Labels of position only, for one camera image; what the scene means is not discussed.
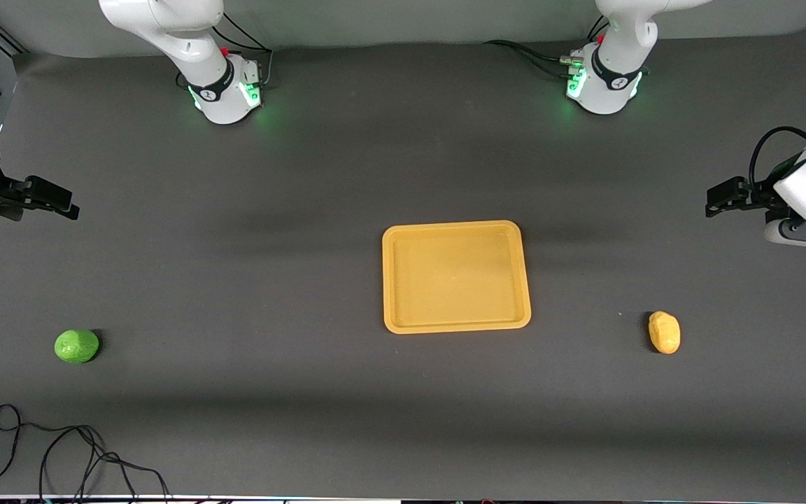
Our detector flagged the green apple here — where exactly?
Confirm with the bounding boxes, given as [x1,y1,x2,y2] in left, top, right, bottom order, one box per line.
[54,329,100,365]

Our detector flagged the yellow potato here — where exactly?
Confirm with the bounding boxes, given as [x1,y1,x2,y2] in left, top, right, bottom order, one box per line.
[648,311,681,355]

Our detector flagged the yellow plastic tray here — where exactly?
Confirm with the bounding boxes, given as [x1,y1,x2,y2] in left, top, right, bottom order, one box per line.
[382,220,532,335]

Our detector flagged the dark grey table mat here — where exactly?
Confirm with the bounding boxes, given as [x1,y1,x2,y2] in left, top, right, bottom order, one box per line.
[0,24,806,501]

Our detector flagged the black left arm wrist cable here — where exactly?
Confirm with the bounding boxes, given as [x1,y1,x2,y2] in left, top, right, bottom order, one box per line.
[749,125,806,191]

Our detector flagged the black left arm base cables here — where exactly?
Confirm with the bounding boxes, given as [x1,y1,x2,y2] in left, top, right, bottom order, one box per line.
[484,14,611,79]

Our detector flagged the black arm base cables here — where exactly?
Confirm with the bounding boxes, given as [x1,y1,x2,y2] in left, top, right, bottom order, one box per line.
[175,13,275,90]
[484,14,611,79]

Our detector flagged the thin black loose cable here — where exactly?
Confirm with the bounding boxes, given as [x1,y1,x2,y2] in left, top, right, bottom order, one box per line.
[0,404,170,502]

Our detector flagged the black right arm base cables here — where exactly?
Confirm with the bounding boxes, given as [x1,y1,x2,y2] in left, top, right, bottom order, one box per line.
[175,13,275,90]

